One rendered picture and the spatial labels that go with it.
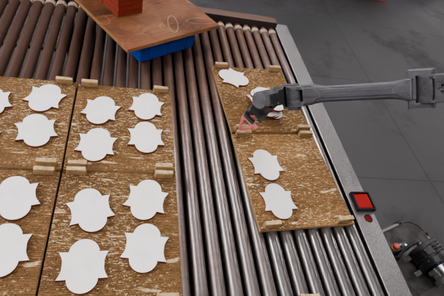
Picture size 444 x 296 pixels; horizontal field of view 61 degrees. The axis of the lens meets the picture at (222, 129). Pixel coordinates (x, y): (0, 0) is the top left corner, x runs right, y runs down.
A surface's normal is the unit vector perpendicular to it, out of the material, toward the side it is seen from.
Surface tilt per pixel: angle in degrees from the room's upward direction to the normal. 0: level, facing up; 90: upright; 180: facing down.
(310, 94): 71
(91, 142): 0
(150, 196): 0
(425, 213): 0
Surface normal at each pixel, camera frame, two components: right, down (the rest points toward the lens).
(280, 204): 0.23, -0.68
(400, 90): -0.50, 0.20
